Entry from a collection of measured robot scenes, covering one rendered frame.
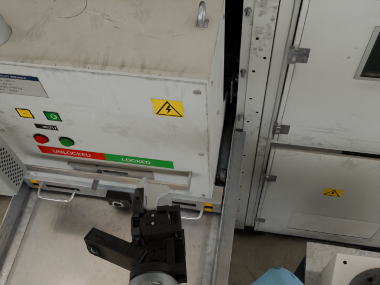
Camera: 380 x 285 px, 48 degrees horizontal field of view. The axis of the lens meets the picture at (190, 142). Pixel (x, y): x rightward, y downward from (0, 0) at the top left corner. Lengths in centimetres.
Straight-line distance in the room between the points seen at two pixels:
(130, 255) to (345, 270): 58
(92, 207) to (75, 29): 56
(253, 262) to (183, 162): 113
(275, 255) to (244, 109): 98
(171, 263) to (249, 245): 137
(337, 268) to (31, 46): 82
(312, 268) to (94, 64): 81
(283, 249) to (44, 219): 116
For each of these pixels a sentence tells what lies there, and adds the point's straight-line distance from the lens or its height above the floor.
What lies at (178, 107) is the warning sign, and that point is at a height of 131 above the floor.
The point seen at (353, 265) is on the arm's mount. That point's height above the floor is 91.
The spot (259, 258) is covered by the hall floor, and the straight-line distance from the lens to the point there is 201.
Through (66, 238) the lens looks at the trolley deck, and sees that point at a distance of 121.
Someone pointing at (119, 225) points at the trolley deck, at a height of 85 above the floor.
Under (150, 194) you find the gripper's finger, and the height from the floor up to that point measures 125.
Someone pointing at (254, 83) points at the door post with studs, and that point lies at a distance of 110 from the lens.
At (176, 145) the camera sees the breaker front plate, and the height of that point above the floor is 117.
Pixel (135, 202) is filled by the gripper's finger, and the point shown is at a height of 128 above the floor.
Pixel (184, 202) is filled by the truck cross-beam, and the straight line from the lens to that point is 111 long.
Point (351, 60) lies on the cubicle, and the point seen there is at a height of 121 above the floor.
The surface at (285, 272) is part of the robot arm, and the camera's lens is 62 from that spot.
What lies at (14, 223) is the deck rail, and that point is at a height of 86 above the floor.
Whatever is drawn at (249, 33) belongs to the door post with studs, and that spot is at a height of 124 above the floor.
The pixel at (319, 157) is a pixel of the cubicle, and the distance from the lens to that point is 135.
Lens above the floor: 193
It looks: 59 degrees down
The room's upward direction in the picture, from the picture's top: 6 degrees counter-clockwise
